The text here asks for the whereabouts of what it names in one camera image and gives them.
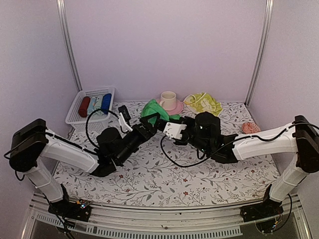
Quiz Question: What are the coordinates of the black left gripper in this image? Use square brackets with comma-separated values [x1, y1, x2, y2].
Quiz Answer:
[116, 113, 161, 166]

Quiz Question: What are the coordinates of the green microfibre towel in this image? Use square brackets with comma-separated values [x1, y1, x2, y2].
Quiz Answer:
[141, 99, 181, 126]

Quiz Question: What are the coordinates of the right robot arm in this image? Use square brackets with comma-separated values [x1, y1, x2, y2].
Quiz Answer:
[164, 112, 319, 217]

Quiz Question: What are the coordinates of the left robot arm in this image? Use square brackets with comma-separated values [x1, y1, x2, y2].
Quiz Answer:
[4, 113, 160, 216]

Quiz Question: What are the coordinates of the cream ceramic mug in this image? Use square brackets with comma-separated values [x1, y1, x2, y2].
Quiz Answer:
[159, 91, 177, 111]

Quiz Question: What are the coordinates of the pink plate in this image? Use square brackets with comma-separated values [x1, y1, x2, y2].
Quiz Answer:
[161, 100, 183, 116]

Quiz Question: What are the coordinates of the yellow patterned towel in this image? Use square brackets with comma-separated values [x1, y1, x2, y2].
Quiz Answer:
[183, 92, 223, 117]

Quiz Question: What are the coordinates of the pale green rolled towel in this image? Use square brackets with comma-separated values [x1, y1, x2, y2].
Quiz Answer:
[94, 95, 104, 116]

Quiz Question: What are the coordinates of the light blue rolled towel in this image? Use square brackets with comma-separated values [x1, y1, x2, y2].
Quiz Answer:
[87, 97, 97, 116]

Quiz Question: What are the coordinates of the dark red rolled towel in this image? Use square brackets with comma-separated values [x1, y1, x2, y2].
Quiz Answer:
[78, 96, 91, 118]

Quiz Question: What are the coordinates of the white plastic basket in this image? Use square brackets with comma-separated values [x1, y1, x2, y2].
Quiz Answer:
[65, 86, 115, 132]

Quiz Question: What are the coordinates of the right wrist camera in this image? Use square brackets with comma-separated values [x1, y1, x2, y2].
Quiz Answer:
[163, 122, 187, 139]

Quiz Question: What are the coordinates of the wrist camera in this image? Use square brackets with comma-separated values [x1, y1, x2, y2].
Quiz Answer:
[118, 105, 133, 133]
[163, 122, 187, 139]

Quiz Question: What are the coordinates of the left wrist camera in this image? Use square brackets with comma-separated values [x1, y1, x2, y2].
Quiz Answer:
[118, 105, 133, 133]

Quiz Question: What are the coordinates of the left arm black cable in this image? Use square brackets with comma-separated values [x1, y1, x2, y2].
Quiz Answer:
[85, 108, 120, 150]

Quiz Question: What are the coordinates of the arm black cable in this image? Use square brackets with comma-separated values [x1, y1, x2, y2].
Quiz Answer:
[159, 121, 310, 168]
[85, 108, 120, 150]

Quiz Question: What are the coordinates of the front aluminium rail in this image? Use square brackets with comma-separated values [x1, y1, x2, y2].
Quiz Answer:
[27, 192, 310, 237]

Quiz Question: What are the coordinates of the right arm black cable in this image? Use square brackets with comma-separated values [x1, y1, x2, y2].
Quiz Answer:
[159, 121, 310, 168]

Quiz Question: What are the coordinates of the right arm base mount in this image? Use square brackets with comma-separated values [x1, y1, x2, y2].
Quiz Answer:
[240, 197, 283, 222]

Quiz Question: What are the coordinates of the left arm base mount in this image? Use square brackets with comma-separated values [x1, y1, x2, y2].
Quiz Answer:
[48, 199, 92, 222]

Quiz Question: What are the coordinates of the left aluminium frame post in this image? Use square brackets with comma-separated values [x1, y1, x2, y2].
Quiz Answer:
[56, 0, 82, 91]

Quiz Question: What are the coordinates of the aluminium frame post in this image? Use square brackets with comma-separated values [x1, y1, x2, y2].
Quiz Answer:
[245, 0, 274, 108]
[56, 0, 82, 91]

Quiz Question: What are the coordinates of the right aluminium frame post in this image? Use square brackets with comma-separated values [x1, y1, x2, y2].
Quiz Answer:
[245, 0, 274, 108]

